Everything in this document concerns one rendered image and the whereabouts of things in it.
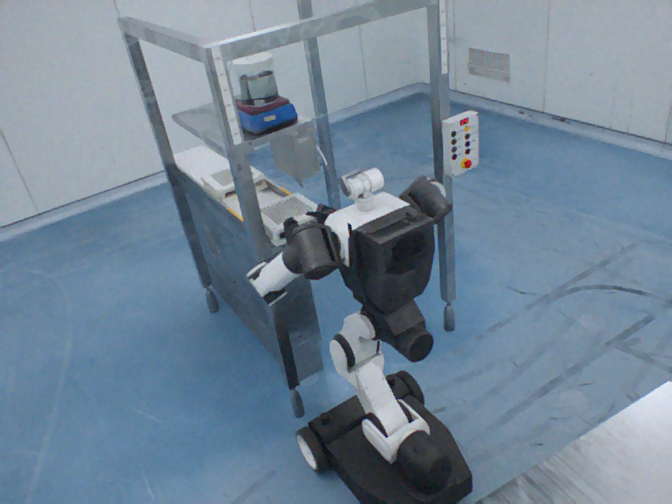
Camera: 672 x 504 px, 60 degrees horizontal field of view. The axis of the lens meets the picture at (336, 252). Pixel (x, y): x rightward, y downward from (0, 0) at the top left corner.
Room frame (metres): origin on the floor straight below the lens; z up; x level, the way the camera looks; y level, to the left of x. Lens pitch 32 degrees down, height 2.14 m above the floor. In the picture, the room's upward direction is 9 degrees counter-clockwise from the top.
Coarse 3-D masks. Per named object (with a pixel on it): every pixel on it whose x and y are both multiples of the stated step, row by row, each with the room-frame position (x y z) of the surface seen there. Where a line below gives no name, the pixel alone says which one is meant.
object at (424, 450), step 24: (336, 408) 1.86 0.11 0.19; (360, 408) 1.83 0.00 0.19; (336, 432) 1.72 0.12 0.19; (360, 432) 1.72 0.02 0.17; (432, 432) 1.66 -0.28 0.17; (336, 456) 1.62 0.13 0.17; (360, 456) 1.60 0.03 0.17; (408, 456) 1.44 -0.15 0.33; (432, 456) 1.40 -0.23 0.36; (456, 456) 1.52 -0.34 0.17; (360, 480) 1.48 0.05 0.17; (384, 480) 1.47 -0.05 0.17; (408, 480) 1.44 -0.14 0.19; (432, 480) 1.35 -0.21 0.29; (456, 480) 1.40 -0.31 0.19
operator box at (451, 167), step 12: (444, 120) 2.45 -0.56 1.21; (456, 120) 2.42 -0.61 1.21; (444, 132) 2.43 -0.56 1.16; (456, 132) 2.42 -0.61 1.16; (468, 132) 2.45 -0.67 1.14; (444, 144) 2.44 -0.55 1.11; (456, 144) 2.42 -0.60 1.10; (444, 156) 2.44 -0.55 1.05; (468, 156) 2.45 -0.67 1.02; (444, 168) 2.44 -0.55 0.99; (456, 168) 2.42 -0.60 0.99; (468, 168) 2.45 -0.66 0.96
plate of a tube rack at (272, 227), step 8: (280, 200) 2.29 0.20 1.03; (304, 200) 2.25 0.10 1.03; (264, 216) 2.16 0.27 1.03; (272, 216) 2.15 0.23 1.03; (304, 216) 2.11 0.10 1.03; (264, 224) 2.09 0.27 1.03; (272, 224) 2.08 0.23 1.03; (280, 224) 2.07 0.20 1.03; (272, 232) 2.03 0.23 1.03; (280, 232) 2.03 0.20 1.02
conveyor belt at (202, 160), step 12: (180, 156) 3.26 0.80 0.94; (192, 156) 3.23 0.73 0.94; (204, 156) 3.20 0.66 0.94; (216, 156) 3.17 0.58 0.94; (192, 168) 3.05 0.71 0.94; (204, 168) 3.02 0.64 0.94; (216, 168) 2.99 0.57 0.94; (264, 192) 2.59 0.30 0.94; (228, 204) 2.52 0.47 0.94; (264, 204) 2.46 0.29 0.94
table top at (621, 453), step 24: (648, 408) 1.02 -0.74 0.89; (600, 432) 0.97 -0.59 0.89; (624, 432) 0.96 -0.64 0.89; (648, 432) 0.95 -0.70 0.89; (552, 456) 0.92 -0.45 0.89; (576, 456) 0.91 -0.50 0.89; (600, 456) 0.90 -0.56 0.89; (624, 456) 0.89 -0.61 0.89; (648, 456) 0.88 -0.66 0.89; (528, 480) 0.87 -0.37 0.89; (552, 480) 0.86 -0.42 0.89; (576, 480) 0.85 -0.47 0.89; (600, 480) 0.84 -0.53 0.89; (624, 480) 0.83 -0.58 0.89; (648, 480) 0.82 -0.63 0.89
